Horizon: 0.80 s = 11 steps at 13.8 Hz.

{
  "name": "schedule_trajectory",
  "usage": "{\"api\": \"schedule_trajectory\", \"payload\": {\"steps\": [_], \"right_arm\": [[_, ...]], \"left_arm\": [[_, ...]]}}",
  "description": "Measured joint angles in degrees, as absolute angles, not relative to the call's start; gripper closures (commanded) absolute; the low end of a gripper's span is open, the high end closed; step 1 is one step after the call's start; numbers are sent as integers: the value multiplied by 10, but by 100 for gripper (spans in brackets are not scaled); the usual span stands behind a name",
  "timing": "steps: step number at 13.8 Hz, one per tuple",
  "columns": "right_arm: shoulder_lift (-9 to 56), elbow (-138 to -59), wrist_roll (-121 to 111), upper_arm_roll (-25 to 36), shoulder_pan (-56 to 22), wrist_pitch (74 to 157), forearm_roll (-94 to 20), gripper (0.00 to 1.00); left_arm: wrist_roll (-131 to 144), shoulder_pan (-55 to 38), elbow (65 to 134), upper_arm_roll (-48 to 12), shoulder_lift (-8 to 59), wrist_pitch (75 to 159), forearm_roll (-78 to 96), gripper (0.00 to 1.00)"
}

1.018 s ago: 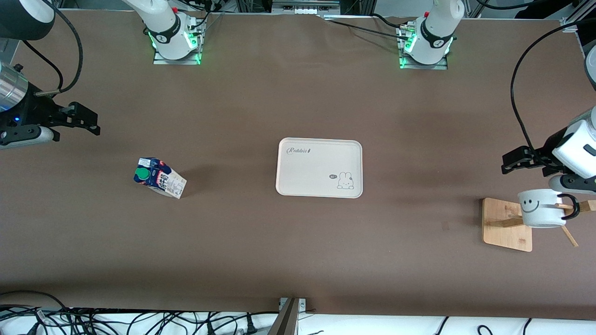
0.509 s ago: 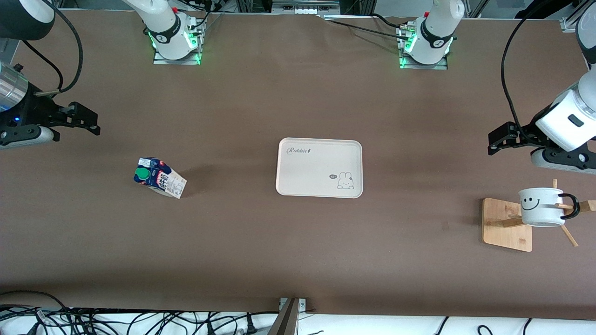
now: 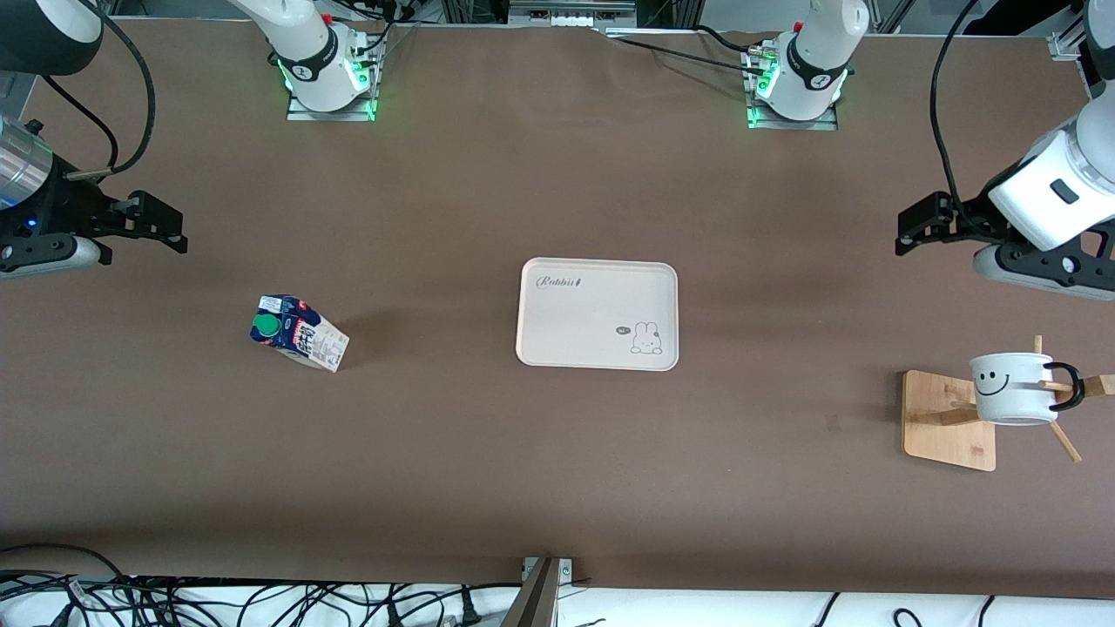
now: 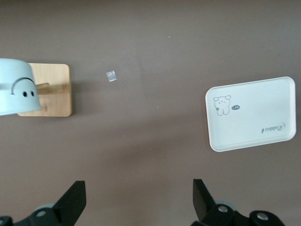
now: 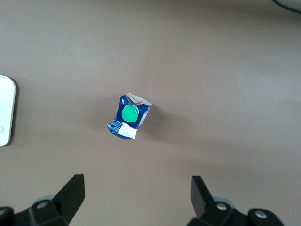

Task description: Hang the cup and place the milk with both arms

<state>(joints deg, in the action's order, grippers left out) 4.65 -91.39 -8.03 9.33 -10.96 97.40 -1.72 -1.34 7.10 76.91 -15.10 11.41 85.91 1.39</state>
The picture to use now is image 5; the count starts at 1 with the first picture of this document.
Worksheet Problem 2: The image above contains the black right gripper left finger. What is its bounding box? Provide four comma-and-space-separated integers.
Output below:
0, 174, 86, 226

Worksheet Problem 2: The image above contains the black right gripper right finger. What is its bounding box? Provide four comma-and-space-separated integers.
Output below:
188, 175, 285, 226

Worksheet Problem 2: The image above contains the blue milk carton green cap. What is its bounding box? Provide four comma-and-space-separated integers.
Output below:
106, 93, 153, 140

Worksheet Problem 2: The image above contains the beige rabbit print tray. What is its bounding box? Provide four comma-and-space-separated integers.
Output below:
0, 75, 17, 147

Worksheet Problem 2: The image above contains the black floor cable loop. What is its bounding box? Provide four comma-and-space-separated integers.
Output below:
271, 0, 301, 13

